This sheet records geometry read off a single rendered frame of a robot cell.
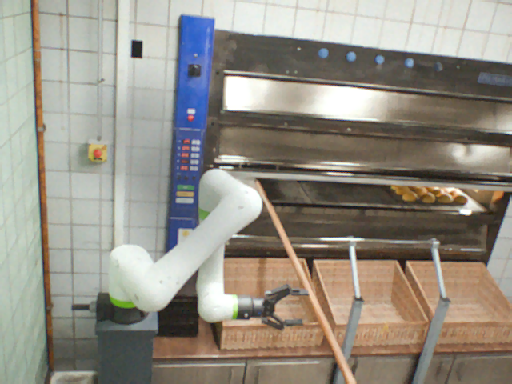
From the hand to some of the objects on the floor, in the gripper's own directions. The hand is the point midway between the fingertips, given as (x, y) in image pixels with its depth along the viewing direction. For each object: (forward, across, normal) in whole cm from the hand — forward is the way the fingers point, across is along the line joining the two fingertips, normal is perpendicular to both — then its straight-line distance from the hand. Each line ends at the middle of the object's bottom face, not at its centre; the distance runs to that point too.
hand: (302, 307), depth 190 cm
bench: (+53, +120, -72) cm, 150 cm away
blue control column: (-41, +120, -193) cm, 231 cm away
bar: (+36, +120, -51) cm, 135 cm away
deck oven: (+56, +120, -195) cm, 236 cm away
